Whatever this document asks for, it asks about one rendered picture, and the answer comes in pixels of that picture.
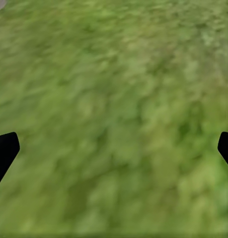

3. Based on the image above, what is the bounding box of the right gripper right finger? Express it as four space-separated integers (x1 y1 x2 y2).
218 132 228 164

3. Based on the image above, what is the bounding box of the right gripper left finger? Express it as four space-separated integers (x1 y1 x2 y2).
0 132 20 182

